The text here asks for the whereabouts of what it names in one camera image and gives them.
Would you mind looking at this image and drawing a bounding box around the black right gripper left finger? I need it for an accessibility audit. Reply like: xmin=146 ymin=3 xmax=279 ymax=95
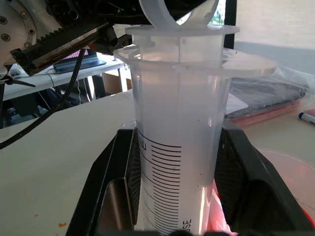
xmin=65 ymin=127 xmax=144 ymax=236

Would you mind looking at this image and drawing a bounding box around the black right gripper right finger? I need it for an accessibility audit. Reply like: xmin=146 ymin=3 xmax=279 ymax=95
xmin=213 ymin=120 xmax=315 ymax=236

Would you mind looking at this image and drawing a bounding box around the large clear plastic syringe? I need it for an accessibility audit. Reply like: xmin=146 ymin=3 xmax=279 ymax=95
xmin=113 ymin=46 xmax=279 ymax=236

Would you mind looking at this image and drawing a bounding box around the white syringe plunger with ring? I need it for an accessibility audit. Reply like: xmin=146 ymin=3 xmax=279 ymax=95
xmin=125 ymin=0 xmax=241 ymax=74

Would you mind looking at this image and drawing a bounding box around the dark laptop with pink screen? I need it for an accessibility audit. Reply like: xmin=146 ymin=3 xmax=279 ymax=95
xmin=53 ymin=48 xmax=108 ymax=75

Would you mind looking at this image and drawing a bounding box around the white desk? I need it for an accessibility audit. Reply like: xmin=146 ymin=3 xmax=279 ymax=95
xmin=0 ymin=54 xmax=127 ymax=102

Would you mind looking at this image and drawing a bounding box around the brown cardboard box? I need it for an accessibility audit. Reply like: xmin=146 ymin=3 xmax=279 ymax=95
xmin=102 ymin=71 xmax=133 ymax=96

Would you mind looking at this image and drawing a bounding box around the red flat plastic packet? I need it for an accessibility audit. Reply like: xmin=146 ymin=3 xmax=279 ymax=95
xmin=228 ymin=100 xmax=301 ymax=125

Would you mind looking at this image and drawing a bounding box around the white marker with blue cap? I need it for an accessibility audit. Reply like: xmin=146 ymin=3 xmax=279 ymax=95
xmin=298 ymin=112 xmax=315 ymax=125

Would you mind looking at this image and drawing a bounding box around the black item in clear bag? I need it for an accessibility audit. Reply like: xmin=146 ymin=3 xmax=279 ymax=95
xmin=225 ymin=65 xmax=311 ymax=120

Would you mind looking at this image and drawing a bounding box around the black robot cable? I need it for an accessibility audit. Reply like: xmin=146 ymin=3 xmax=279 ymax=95
xmin=0 ymin=48 xmax=87 ymax=150

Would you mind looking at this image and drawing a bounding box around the black cable tie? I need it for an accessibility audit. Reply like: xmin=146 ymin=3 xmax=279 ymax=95
xmin=4 ymin=75 xmax=36 ymax=88

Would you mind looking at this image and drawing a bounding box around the black upright post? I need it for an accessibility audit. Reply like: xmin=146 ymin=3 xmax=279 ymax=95
xmin=225 ymin=0 xmax=237 ymax=49

